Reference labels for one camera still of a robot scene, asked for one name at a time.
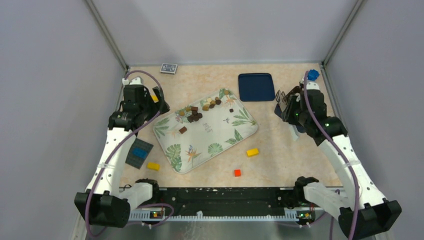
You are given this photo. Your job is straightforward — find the blue chocolate box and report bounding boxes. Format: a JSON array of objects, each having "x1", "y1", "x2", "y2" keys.
[{"x1": 274, "y1": 96, "x2": 306, "y2": 134}]

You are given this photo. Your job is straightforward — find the clear plastic tongs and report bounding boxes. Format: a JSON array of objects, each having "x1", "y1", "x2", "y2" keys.
[{"x1": 275, "y1": 89, "x2": 300, "y2": 142}]

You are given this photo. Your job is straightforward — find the dark blue box lid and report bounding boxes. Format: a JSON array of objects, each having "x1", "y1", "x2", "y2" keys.
[{"x1": 238, "y1": 73, "x2": 275, "y2": 102}]

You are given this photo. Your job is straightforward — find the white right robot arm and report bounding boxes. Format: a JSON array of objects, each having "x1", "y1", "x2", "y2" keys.
[{"x1": 275, "y1": 81, "x2": 402, "y2": 240}]

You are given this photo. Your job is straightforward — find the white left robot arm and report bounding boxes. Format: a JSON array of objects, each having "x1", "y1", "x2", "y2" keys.
[{"x1": 74, "y1": 77, "x2": 169, "y2": 228}]

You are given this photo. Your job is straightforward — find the brown rectangular chocolate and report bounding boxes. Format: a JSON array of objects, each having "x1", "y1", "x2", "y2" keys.
[{"x1": 178, "y1": 126, "x2": 188, "y2": 134}]

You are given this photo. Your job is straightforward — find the yellow curved block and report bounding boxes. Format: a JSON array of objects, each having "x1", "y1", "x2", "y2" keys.
[{"x1": 151, "y1": 95, "x2": 159, "y2": 103}]

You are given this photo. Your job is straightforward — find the blue toy car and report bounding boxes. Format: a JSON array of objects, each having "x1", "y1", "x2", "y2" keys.
[{"x1": 307, "y1": 69, "x2": 320, "y2": 82}]

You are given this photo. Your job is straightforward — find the grey lego baseplate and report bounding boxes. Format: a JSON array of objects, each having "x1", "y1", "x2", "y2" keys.
[{"x1": 125, "y1": 138, "x2": 154, "y2": 169}]

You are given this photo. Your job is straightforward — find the playing card deck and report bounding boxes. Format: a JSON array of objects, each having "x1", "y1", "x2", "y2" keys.
[{"x1": 160, "y1": 63, "x2": 178, "y2": 75}]

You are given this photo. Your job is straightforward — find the pile of assorted chocolates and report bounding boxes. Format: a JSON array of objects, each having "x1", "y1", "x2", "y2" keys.
[{"x1": 174, "y1": 88, "x2": 240, "y2": 123}]

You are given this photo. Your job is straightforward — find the floral serving tray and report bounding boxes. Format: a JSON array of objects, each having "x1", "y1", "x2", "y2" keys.
[{"x1": 153, "y1": 99, "x2": 258, "y2": 174}]

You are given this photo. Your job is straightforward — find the yellow lego brick right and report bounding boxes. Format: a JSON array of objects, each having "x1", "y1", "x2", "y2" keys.
[{"x1": 246, "y1": 148, "x2": 259, "y2": 158}]

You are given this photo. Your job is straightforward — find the yellow lego brick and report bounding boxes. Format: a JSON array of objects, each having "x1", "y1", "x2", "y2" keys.
[
  {"x1": 246, "y1": 148, "x2": 259, "y2": 158},
  {"x1": 146, "y1": 162, "x2": 161, "y2": 171}
]

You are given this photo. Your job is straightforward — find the yellow lego brick left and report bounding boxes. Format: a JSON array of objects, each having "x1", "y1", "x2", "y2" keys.
[{"x1": 146, "y1": 162, "x2": 161, "y2": 171}]

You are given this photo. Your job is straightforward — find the red lego cube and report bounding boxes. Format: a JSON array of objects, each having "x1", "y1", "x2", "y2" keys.
[{"x1": 234, "y1": 169, "x2": 242, "y2": 177}]

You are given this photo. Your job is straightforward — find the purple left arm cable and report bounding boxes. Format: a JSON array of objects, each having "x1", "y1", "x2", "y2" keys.
[{"x1": 84, "y1": 70, "x2": 175, "y2": 238}]

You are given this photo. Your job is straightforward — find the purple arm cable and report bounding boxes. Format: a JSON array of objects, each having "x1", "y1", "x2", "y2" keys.
[
  {"x1": 303, "y1": 70, "x2": 360, "y2": 240},
  {"x1": 84, "y1": 70, "x2": 175, "y2": 238}
]

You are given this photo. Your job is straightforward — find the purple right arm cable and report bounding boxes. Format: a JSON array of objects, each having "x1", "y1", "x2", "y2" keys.
[{"x1": 303, "y1": 70, "x2": 360, "y2": 240}]

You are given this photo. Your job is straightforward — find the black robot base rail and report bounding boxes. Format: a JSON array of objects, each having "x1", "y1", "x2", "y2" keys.
[{"x1": 129, "y1": 187, "x2": 319, "y2": 220}]

